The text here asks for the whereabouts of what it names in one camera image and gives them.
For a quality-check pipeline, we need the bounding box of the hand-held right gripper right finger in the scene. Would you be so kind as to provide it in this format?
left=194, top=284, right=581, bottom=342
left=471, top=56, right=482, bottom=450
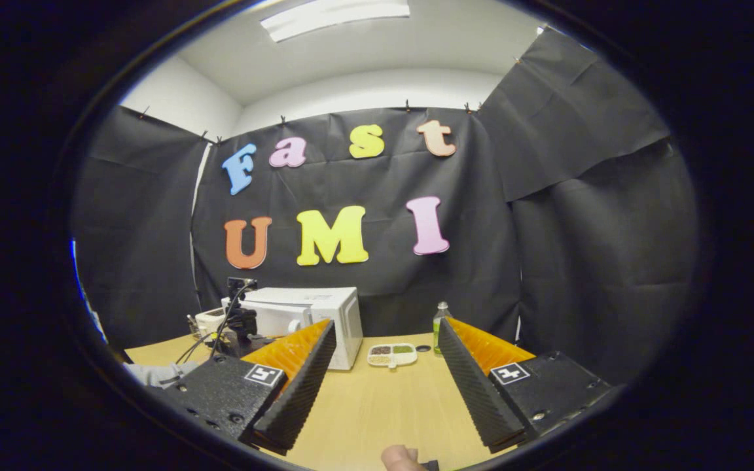
left=437, top=317, right=613, bottom=454

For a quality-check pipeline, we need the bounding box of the ceiling light panel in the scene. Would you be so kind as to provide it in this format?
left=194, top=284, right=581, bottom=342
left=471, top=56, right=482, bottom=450
left=260, top=0, right=411, bottom=43

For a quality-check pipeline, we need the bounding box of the black backdrop cloth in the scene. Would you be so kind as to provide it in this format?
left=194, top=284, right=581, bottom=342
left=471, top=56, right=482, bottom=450
left=69, top=26, right=702, bottom=387

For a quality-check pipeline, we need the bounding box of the cream white toaster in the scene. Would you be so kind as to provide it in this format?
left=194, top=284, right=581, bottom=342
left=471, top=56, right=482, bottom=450
left=194, top=307, right=228, bottom=341

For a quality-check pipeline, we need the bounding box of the white divided dish with beans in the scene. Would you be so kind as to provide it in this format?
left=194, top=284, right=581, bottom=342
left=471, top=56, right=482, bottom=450
left=367, top=343, right=418, bottom=369

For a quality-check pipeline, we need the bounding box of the green drink bottle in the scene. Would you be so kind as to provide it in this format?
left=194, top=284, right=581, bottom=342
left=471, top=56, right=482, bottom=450
left=433, top=302, right=451, bottom=356

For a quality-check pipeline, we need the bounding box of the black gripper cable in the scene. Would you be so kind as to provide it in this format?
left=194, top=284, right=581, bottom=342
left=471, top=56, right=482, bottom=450
left=174, top=281, right=253, bottom=366

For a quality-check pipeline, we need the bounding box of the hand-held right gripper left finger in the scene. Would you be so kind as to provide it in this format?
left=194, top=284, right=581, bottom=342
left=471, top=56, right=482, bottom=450
left=164, top=319, right=338, bottom=457

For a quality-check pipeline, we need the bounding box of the white microwave oven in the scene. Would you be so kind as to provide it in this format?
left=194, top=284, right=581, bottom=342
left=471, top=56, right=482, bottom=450
left=222, top=287, right=364, bottom=372

